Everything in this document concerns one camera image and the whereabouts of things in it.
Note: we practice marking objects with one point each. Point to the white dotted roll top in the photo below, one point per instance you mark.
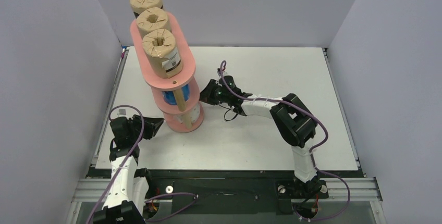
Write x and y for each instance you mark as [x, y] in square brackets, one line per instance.
[195, 112]

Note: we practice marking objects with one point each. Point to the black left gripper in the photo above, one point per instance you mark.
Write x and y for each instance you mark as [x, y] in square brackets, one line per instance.
[152, 125]

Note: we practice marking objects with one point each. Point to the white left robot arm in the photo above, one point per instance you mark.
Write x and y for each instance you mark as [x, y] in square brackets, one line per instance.
[124, 200]

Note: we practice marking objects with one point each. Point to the white dotted roll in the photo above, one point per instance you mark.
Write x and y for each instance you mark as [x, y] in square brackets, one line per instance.
[179, 118]
[195, 112]

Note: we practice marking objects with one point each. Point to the brown paper roll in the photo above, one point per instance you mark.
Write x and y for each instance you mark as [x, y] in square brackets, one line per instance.
[139, 6]

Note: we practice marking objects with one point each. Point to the pink three-tier shelf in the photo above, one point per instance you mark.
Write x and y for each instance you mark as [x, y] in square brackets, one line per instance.
[157, 84]

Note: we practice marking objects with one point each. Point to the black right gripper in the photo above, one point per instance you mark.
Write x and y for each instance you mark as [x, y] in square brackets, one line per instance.
[215, 94]

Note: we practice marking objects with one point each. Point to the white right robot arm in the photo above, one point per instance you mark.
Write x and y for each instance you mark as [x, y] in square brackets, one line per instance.
[288, 114]

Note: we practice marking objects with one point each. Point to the brown roll front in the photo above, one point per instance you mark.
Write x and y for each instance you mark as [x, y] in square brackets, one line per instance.
[152, 19]

